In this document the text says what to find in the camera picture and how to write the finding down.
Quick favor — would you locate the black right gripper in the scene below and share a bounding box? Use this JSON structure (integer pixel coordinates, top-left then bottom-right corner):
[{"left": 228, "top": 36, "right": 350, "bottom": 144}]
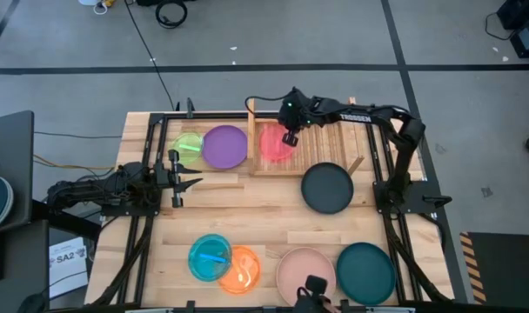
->
[{"left": 281, "top": 97, "right": 325, "bottom": 148}]

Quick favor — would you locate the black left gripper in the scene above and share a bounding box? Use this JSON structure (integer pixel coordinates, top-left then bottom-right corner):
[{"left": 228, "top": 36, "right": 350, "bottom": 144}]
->
[{"left": 153, "top": 149, "right": 204, "bottom": 209}]

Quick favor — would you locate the red transparent plate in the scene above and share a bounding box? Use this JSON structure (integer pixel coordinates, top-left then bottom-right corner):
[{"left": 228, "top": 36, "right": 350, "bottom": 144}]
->
[{"left": 258, "top": 123, "right": 298, "bottom": 163}]

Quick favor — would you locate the green transparent plate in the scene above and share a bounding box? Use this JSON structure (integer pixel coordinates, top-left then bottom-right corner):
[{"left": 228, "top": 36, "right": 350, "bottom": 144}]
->
[{"left": 171, "top": 131, "right": 204, "bottom": 166}]

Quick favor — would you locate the black plate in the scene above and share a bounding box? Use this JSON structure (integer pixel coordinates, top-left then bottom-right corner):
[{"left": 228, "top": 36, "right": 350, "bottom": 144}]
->
[{"left": 300, "top": 162, "right": 355, "bottom": 216}]

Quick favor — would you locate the teal transparent plate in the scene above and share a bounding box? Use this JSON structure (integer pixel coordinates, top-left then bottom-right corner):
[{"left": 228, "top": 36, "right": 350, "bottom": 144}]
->
[{"left": 187, "top": 233, "right": 234, "bottom": 283}]

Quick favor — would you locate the orange transparent plate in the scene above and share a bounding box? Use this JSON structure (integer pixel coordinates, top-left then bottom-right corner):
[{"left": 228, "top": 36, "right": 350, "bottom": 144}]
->
[{"left": 218, "top": 245, "right": 262, "bottom": 296}]

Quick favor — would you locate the pink plate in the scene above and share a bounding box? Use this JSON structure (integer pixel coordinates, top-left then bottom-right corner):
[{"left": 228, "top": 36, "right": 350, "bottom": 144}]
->
[{"left": 276, "top": 246, "right": 338, "bottom": 307}]

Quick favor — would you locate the wooden slatted shelf rack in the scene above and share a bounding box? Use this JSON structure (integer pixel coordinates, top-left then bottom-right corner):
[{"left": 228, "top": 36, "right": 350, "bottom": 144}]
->
[{"left": 245, "top": 96, "right": 366, "bottom": 178}]

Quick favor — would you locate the purple plate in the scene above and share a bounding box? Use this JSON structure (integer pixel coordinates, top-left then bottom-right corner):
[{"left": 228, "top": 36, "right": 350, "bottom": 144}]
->
[{"left": 201, "top": 124, "right": 249, "bottom": 170}]

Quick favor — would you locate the white paper sheet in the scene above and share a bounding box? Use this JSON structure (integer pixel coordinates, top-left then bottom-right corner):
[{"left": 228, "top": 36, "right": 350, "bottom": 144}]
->
[{"left": 49, "top": 236, "right": 90, "bottom": 300}]

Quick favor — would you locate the dark teal plate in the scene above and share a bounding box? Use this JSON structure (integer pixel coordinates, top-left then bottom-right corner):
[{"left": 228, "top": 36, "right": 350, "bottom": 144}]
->
[{"left": 336, "top": 242, "right": 397, "bottom": 306}]

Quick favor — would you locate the grey cart top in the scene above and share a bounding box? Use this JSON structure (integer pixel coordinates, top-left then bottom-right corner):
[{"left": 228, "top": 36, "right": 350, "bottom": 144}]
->
[{"left": 0, "top": 110, "right": 35, "bottom": 236}]

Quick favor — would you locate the dark grey side table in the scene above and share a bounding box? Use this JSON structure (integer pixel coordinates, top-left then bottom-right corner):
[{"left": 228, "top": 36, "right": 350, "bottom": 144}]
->
[{"left": 0, "top": 219, "right": 50, "bottom": 313}]

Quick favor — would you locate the black yellow-striped mat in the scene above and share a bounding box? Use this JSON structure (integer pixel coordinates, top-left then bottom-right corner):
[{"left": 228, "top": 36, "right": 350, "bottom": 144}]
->
[{"left": 459, "top": 230, "right": 529, "bottom": 305}]

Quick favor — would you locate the black equipment box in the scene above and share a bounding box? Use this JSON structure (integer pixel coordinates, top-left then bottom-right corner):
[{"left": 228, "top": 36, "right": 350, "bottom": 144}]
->
[{"left": 497, "top": 0, "right": 529, "bottom": 60}]

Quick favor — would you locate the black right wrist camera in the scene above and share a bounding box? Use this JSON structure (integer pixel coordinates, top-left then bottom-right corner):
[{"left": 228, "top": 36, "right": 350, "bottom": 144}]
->
[{"left": 278, "top": 88, "right": 301, "bottom": 115}]

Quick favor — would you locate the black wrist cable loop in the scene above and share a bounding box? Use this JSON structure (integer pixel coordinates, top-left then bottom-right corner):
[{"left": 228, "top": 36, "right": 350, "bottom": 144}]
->
[{"left": 245, "top": 94, "right": 291, "bottom": 115}]

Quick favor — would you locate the yellow floor cable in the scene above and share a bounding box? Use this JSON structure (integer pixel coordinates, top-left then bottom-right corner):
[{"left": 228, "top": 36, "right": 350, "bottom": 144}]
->
[{"left": 32, "top": 153, "right": 117, "bottom": 171}]

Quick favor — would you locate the black braided cable sleeve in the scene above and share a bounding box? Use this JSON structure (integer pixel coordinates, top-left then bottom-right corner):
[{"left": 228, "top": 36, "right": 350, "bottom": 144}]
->
[
  {"left": 385, "top": 215, "right": 451, "bottom": 303},
  {"left": 90, "top": 216, "right": 155, "bottom": 308}
]

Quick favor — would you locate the black table-level camera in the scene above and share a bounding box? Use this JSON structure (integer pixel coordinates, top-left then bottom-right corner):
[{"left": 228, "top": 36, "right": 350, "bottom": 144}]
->
[{"left": 292, "top": 274, "right": 331, "bottom": 313}]

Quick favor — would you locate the black coiled cable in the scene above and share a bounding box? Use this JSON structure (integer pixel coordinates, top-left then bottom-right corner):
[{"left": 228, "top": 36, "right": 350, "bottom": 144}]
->
[{"left": 154, "top": 0, "right": 189, "bottom": 30}]

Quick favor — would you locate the long black floor cable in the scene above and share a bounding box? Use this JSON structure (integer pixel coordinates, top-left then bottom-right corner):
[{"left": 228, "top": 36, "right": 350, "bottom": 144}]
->
[{"left": 124, "top": 0, "right": 179, "bottom": 112}]

